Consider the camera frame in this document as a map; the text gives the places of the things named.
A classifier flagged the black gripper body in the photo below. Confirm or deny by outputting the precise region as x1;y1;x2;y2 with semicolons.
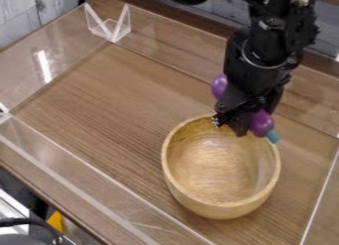
212;29;297;127

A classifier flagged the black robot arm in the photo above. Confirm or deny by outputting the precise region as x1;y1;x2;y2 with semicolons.
170;0;319;137

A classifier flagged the clear acrylic barrier wall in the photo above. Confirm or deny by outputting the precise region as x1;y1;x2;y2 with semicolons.
0;103;216;245

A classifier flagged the brown wooden bowl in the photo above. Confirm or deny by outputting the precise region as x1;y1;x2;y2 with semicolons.
160;115;281;220

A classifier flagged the black cable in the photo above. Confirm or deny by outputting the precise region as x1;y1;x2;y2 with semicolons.
0;217;61;243

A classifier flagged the clear acrylic corner bracket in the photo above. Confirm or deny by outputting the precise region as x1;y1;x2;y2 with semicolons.
84;4;130;44

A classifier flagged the purple toy eggplant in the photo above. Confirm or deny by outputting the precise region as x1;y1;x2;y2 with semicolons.
212;73;280;144

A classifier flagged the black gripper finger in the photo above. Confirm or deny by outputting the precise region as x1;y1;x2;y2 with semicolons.
229;113;251;137
263;84;284;114

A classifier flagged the yellow black device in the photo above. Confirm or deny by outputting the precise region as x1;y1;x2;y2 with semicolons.
28;208;80;245

